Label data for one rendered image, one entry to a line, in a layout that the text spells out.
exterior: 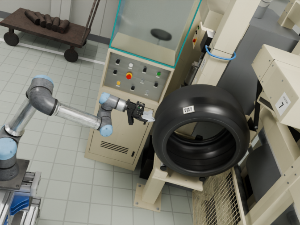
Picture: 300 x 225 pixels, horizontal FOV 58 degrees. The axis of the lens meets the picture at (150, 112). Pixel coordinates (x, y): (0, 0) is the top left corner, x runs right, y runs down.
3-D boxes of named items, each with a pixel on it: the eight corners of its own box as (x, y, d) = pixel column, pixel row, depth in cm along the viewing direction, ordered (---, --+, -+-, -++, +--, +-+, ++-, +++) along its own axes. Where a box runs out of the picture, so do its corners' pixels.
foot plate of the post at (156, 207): (136, 183, 279) (137, 182, 278) (161, 190, 282) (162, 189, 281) (133, 206, 258) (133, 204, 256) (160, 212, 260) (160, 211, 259)
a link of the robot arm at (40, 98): (30, 96, 131) (117, 128, 155) (33, 83, 139) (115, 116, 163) (22, 113, 136) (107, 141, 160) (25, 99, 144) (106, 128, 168)
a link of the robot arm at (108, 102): (99, 99, 169) (103, 88, 164) (116, 106, 170) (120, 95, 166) (96, 106, 162) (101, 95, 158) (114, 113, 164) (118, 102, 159)
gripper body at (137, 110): (145, 111, 161) (126, 103, 160) (139, 121, 166) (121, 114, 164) (146, 103, 168) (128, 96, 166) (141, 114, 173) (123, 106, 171)
